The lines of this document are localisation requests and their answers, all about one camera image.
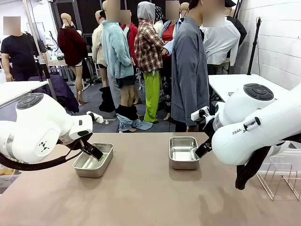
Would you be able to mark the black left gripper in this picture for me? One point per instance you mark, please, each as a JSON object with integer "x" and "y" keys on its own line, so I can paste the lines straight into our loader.
{"x": 86, "y": 145}

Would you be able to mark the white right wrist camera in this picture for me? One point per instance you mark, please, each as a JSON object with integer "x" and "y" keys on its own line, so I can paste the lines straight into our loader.
{"x": 197, "y": 114}

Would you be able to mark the man in black t-shirt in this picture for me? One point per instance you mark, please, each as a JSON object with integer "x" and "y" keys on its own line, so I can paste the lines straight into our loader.
{"x": 18, "y": 54}

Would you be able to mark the mannequin in red jacket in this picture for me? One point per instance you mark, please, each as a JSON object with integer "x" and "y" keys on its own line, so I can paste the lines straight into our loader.
{"x": 132, "y": 37}

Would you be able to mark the mannequin in white shirt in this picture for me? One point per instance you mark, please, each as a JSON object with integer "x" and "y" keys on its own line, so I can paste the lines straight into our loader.
{"x": 221, "y": 44}

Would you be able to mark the person in grey jacket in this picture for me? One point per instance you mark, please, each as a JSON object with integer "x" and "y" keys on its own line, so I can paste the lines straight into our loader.
{"x": 190, "y": 70}

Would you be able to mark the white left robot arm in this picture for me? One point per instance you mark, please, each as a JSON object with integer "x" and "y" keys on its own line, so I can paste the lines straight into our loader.
{"x": 37, "y": 131}

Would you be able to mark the small white work table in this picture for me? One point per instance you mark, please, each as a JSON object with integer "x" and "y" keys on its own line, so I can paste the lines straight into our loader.
{"x": 16, "y": 90}

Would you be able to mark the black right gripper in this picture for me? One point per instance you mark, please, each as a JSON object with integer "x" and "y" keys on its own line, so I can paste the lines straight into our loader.
{"x": 209, "y": 128}

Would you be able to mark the rectangular stainless steel container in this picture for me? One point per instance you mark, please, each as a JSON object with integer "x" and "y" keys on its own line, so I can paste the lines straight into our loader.
{"x": 89, "y": 170}
{"x": 183, "y": 162}

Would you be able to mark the mannequin in blue fleece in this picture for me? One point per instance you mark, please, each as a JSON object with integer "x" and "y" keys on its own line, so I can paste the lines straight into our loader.
{"x": 115, "y": 51}

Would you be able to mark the mannequin blue shirt red top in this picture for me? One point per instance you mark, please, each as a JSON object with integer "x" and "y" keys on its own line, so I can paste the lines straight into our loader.
{"x": 168, "y": 33}

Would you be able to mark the large white side table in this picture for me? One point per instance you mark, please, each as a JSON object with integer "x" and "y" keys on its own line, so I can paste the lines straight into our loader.
{"x": 230, "y": 84}

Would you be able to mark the mannequin floor base plate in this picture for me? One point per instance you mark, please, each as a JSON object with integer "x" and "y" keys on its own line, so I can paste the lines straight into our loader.
{"x": 110, "y": 121}

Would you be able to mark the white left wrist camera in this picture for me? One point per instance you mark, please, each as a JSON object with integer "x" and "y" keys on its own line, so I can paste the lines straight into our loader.
{"x": 96, "y": 117}

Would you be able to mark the mannequin in dark coat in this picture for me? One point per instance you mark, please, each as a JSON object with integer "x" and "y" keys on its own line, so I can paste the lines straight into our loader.
{"x": 240, "y": 28}

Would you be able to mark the dark purple draped cloth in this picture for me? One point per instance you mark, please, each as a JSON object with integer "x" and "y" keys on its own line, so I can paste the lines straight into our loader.
{"x": 63, "y": 91}

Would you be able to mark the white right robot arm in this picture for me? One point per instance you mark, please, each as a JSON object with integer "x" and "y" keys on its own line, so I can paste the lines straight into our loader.
{"x": 249, "y": 131}

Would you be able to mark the mannequin in maroon sweater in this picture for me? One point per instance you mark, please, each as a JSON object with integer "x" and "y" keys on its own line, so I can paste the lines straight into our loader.
{"x": 70, "y": 44}

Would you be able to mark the mannequin in cream jacket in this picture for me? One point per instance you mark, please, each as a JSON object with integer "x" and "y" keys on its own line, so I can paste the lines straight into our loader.
{"x": 97, "y": 47}

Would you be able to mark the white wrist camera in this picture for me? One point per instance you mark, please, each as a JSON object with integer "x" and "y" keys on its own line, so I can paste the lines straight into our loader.
{"x": 96, "y": 117}
{"x": 197, "y": 114}

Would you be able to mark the mannequin in plaid shirt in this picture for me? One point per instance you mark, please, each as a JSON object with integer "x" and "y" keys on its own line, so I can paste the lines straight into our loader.
{"x": 148, "y": 47}

